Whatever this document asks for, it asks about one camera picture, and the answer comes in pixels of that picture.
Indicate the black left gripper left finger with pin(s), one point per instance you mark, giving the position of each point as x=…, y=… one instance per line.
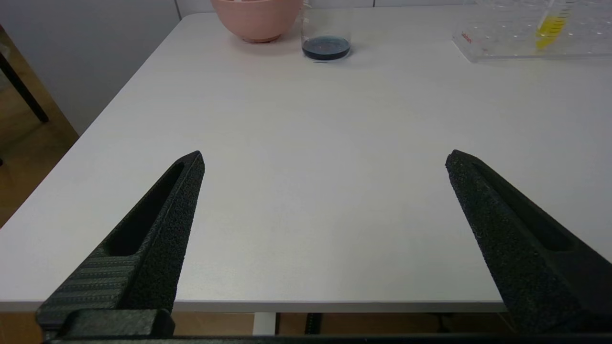
x=158, y=239

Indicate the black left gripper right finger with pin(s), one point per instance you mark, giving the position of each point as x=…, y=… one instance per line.
x=516, y=248

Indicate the clear plastic test tube rack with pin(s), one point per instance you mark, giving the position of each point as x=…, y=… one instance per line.
x=516, y=40

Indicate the test tube with yellow pigment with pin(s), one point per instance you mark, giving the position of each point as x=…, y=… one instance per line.
x=552, y=26

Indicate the white table leg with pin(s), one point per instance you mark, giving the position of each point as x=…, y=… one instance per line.
x=264, y=324

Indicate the black stand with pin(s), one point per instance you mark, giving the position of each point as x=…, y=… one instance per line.
x=24, y=91

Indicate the pink bowl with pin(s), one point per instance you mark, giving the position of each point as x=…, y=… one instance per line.
x=258, y=19

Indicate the clear glass beaker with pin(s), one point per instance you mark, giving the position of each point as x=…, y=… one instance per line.
x=326, y=48

